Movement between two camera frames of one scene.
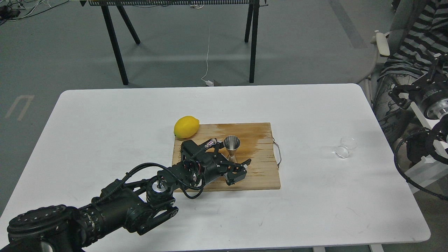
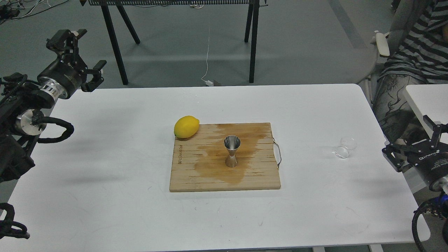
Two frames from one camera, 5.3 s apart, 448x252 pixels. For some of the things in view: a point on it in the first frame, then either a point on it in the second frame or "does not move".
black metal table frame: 252,5 does not move
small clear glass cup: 347,143 does not move
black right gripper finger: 414,91 -> 397,155
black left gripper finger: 235,174 -> 90,86
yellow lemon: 186,126 does not move
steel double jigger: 232,143 does not move
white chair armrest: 382,44 does not move
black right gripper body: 429,91 -> 431,167
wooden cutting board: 257,144 does not move
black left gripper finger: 226,164 -> 66,43
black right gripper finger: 436,75 -> 438,129
